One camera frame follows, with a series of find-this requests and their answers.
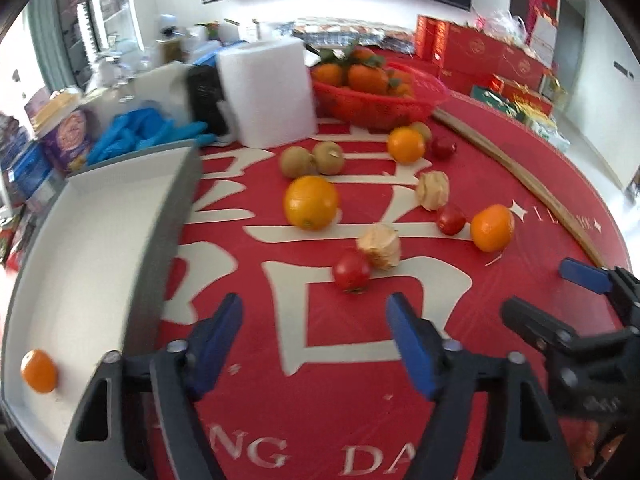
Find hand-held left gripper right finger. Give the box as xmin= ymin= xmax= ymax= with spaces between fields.
xmin=385 ymin=292 xmax=576 ymax=480

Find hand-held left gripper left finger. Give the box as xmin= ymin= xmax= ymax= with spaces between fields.
xmin=52 ymin=292 xmax=246 ymax=480

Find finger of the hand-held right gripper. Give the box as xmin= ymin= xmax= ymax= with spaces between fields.
xmin=559 ymin=258 xmax=640 ymax=331
xmin=501 ymin=297 xmax=583 ymax=356

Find red cherry tomato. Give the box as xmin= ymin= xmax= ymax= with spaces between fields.
xmin=430 ymin=136 xmax=457 ymax=160
xmin=436 ymin=205 xmax=467 ymax=237
xmin=333 ymin=250 xmax=372 ymax=293

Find husked ground cherry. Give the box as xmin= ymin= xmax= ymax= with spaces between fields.
xmin=356 ymin=223 xmax=402 ymax=270
xmin=415 ymin=171 xmax=451 ymax=211

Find grey tray with white inside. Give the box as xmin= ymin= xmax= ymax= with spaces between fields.
xmin=0 ymin=140 xmax=203 ymax=471

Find large orange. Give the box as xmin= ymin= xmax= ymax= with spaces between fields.
xmin=283 ymin=175 xmax=341 ymax=232

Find small orange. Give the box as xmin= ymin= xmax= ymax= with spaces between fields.
xmin=20 ymin=349 xmax=59 ymax=395

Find long wooden stick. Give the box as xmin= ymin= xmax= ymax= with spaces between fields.
xmin=432 ymin=107 xmax=608 ymax=268

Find pile of snack packets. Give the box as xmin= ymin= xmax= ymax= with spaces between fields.
xmin=520 ymin=105 xmax=573 ymax=153

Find blue rubber gloves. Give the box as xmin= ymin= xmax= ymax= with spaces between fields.
xmin=87 ymin=107 xmax=216 ymax=166

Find grey door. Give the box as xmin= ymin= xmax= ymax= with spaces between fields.
xmin=552 ymin=5 xmax=586 ymax=76

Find red plastic basket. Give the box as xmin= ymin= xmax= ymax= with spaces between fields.
xmin=311 ymin=57 xmax=450 ymax=133

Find black electronic device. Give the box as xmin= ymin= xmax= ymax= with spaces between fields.
xmin=186 ymin=64 xmax=231 ymax=136

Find stack of red gift boxes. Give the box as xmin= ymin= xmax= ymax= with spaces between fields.
xmin=414 ymin=12 xmax=571 ymax=126

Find white paper towel roll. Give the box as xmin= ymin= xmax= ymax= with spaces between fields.
xmin=216 ymin=37 xmax=318 ymax=150

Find purple cup with yellow lid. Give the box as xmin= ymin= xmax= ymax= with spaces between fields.
xmin=27 ymin=87 xmax=96 ymax=171

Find blue carton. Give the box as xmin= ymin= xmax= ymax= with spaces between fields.
xmin=0 ymin=140 xmax=56 ymax=206

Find clear plastic bag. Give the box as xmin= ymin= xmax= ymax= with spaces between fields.
xmin=475 ymin=7 xmax=526 ymax=43

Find white plastic jug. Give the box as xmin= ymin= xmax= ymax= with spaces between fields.
xmin=82 ymin=60 xmax=196 ymax=131

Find pump bottle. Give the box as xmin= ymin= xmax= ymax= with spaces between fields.
xmin=157 ymin=15 xmax=183 ymax=66

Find plaid folded cloth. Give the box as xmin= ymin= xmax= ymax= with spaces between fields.
xmin=292 ymin=16 xmax=416 ymax=56

